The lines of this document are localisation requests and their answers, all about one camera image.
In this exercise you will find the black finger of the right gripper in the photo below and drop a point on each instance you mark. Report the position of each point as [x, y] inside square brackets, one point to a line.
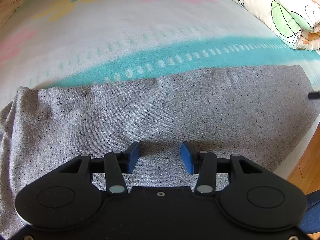
[314, 95]

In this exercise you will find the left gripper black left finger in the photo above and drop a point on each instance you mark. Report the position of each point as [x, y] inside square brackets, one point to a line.
[117, 163]

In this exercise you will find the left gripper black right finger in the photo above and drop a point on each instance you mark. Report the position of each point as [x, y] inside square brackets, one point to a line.
[204, 164]

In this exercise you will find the grey knit pants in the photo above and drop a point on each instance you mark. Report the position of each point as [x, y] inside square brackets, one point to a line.
[261, 113]

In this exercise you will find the white green leaf quilt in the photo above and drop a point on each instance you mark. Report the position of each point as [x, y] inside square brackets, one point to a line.
[295, 22]

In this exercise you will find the floral pastel bed sheet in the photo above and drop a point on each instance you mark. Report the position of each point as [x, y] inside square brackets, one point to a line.
[73, 43]

